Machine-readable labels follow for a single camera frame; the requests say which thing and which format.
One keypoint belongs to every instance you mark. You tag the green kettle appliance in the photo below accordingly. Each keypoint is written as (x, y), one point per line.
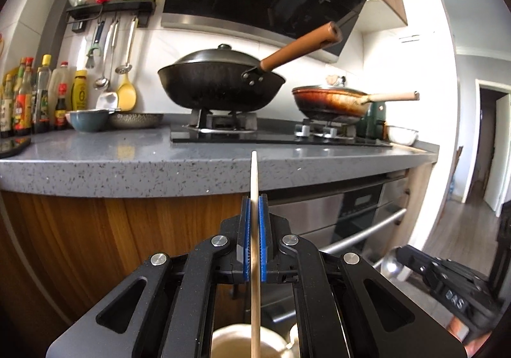
(372, 125)

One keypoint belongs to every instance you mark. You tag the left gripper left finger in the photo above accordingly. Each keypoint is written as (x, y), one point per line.
(165, 307)

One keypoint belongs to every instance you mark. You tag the white bowl on counter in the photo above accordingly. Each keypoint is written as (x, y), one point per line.
(401, 135)

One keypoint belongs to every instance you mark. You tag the blue ceramic bowl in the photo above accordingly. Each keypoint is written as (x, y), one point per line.
(92, 120)

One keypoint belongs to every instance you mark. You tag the hanging metal ladle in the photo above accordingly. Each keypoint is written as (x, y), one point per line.
(102, 81)

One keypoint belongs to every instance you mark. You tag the yellow mustard bottle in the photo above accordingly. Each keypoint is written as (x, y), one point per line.
(79, 94)

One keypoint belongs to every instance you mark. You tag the brown frying pan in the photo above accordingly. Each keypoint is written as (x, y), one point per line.
(341, 104)

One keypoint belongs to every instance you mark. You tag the black wall spice shelf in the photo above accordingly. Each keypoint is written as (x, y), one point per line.
(93, 11)

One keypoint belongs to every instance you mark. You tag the black wok with lid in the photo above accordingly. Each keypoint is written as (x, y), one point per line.
(223, 79)

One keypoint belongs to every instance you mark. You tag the person right hand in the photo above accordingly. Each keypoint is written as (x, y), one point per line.
(461, 332)

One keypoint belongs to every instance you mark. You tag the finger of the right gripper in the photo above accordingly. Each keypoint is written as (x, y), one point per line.
(421, 263)

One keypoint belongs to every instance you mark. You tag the wooden cabinet door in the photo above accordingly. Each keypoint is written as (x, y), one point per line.
(61, 255)

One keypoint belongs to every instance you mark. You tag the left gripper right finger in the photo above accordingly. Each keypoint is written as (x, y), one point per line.
(345, 308)

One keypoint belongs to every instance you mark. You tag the red cap sauce bottle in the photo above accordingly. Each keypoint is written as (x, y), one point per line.
(60, 121)

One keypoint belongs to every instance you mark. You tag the cream ceramic double utensil holder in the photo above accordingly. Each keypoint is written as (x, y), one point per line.
(235, 341)

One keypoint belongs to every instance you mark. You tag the wooden chopstick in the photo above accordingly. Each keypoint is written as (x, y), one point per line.
(255, 263)

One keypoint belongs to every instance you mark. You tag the stainless steel built-in oven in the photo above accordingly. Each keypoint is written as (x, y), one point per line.
(360, 214)

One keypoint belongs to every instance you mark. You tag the silver metal spoon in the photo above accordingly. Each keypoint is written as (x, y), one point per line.
(395, 262)

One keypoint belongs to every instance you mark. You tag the gas stove top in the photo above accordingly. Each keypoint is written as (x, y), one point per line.
(206, 127)

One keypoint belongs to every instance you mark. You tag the grey speckled countertop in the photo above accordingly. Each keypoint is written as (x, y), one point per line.
(146, 163)

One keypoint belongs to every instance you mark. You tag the clear oil bottle yellow cap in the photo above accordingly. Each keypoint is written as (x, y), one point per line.
(41, 121)

